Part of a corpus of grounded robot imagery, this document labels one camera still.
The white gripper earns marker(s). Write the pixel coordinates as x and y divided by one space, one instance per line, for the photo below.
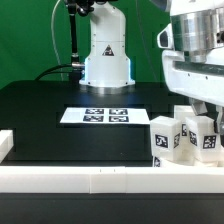
199 81

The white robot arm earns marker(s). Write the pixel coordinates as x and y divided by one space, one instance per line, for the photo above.
192 57

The white sheet with tags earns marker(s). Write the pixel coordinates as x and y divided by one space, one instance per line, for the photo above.
81 115

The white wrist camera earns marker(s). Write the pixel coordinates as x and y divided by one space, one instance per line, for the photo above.
165 38

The white U-shaped fence frame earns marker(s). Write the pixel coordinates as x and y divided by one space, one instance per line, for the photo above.
97 180

